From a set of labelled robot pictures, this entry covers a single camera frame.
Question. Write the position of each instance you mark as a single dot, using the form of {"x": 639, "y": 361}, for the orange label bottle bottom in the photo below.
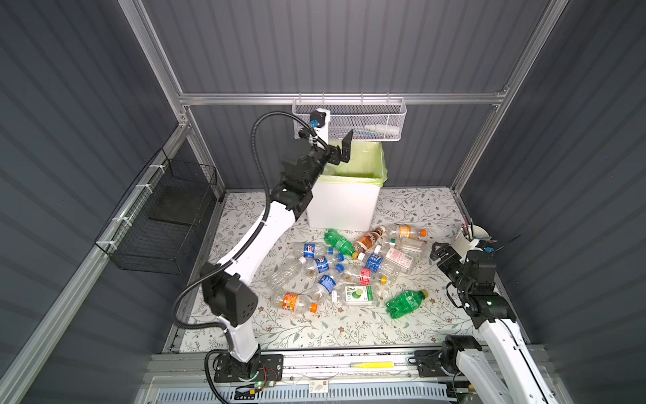
{"x": 295, "y": 303}

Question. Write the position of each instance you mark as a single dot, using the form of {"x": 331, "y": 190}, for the pepsi bottle middle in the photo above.
{"x": 320, "y": 264}

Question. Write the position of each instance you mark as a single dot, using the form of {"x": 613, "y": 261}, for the blue label bottle right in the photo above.
{"x": 378, "y": 264}

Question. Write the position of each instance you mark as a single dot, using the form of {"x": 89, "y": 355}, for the white wire mesh basket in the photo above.
{"x": 346, "y": 113}

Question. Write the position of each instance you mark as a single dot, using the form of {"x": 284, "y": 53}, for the pepsi bottle upper left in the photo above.
{"x": 311, "y": 249}

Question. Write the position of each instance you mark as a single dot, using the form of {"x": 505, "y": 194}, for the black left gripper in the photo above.
{"x": 330, "y": 158}

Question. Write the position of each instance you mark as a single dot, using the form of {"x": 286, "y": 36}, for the white plastic trash bin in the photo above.
{"x": 343, "y": 203}

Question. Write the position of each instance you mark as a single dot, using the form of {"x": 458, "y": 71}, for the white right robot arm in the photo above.
{"x": 493, "y": 318}

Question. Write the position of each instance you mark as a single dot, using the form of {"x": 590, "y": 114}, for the green bin liner bag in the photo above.
{"x": 366, "y": 166}

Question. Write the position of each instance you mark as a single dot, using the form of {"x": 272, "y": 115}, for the lime label bottle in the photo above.
{"x": 359, "y": 295}

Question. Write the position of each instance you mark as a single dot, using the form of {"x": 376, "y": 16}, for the pepsi bottle lower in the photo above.
{"x": 326, "y": 285}

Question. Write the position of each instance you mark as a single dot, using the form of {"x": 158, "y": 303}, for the clear bottle top right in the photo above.
{"x": 408, "y": 245}

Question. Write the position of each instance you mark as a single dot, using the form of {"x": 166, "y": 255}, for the orange label bottle top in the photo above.
{"x": 402, "y": 231}

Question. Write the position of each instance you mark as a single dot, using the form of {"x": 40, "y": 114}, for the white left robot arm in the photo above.
{"x": 226, "y": 284}

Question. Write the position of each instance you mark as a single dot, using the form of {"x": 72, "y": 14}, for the orange label bottle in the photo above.
{"x": 295, "y": 303}
{"x": 402, "y": 231}

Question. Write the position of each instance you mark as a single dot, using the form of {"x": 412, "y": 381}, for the brown cola bottle centre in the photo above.
{"x": 368, "y": 240}

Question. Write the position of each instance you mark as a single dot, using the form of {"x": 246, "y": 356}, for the black wire mesh basket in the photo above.
{"x": 162, "y": 227}

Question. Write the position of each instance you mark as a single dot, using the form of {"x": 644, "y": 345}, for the pink label bottle yellow cap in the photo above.
{"x": 359, "y": 275}

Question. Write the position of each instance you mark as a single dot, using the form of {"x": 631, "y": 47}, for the pepsi bottle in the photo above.
{"x": 311, "y": 249}
{"x": 326, "y": 285}
{"x": 320, "y": 264}

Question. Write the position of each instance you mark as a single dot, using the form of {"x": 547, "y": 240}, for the white tube in basket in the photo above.
{"x": 383, "y": 130}

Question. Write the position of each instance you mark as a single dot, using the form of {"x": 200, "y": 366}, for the white cup with pens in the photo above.
{"x": 475, "y": 238}

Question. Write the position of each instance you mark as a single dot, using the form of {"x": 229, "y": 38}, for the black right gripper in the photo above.
{"x": 452, "y": 258}

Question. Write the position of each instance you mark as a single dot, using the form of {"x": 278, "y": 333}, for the red white label bottle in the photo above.
{"x": 396, "y": 258}

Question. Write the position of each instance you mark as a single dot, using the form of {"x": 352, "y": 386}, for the green bottle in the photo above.
{"x": 336, "y": 240}
{"x": 405, "y": 303}

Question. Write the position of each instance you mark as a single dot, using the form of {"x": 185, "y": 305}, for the clear crushed bottle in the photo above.
{"x": 287, "y": 274}

